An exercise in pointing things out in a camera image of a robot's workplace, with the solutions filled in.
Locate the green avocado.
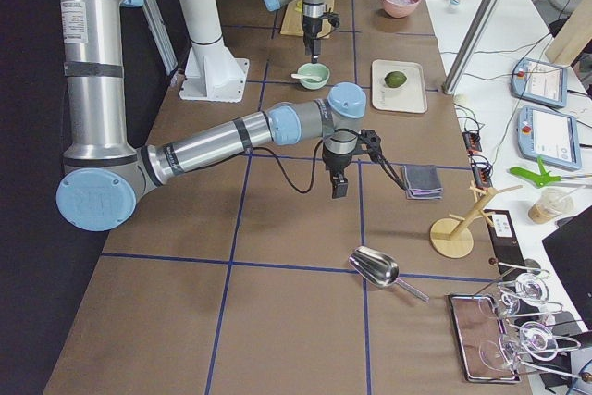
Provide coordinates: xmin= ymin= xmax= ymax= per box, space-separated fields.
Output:
xmin=384 ymin=71 xmax=408 ymax=89

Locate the green plastic clamp tool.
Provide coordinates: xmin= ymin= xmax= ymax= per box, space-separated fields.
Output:
xmin=509 ymin=155 xmax=592 ymax=190

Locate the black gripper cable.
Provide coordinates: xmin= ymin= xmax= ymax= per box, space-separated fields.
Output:
xmin=249 ymin=128 xmax=410 ymax=194
xmin=318 ymin=5 xmax=342 ymax=40

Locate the metal scoop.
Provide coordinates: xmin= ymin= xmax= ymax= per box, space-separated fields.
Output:
xmin=349 ymin=246 xmax=430 ymax=302

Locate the glass cup rack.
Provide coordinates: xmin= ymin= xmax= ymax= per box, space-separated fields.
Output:
xmin=478 ymin=257 xmax=591 ymax=384

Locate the teach pendant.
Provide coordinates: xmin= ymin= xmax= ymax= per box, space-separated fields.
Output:
xmin=517 ymin=105 xmax=582 ymax=171
xmin=511 ymin=58 xmax=567 ymax=108

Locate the wooden mug tree stand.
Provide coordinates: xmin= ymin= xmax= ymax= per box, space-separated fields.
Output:
xmin=429 ymin=182 xmax=522 ymax=259

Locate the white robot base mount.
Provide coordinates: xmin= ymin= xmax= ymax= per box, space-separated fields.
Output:
xmin=179 ymin=0 xmax=250 ymax=103

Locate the lower teach pendant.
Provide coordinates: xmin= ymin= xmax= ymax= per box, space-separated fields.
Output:
xmin=517 ymin=105 xmax=582 ymax=171

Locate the aluminium frame post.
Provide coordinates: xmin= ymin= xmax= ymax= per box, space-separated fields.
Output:
xmin=442 ymin=0 xmax=500 ymax=95

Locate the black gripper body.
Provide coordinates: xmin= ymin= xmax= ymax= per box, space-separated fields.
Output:
xmin=322 ymin=128 xmax=381 ymax=175
xmin=302 ymin=14 xmax=340 ymax=41

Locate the upper teach pendant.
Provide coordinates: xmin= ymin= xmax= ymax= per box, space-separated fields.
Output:
xmin=511 ymin=58 xmax=567 ymax=108

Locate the iced coffee cup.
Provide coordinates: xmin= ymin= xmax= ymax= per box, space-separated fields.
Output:
xmin=527 ymin=189 xmax=574 ymax=224

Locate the mint green bowl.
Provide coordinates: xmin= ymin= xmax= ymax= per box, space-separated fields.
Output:
xmin=297 ymin=63 xmax=330 ymax=90

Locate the grey folded cloth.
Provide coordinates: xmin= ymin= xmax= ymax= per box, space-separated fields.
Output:
xmin=401 ymin=165 xmax=443 ymax=200

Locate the white plastic spoon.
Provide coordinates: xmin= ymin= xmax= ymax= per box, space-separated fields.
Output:
xmin=290 ymin=73 xmax=324 ymax=82

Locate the cream rabbit tray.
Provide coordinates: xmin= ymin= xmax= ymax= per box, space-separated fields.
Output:
xmin=371 ymin=59 xmax=427 ymax=114

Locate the bamboo cutting board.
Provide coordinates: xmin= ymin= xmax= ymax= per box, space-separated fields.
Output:
xmin=280 ymin=0 xmax=335 ymax=38

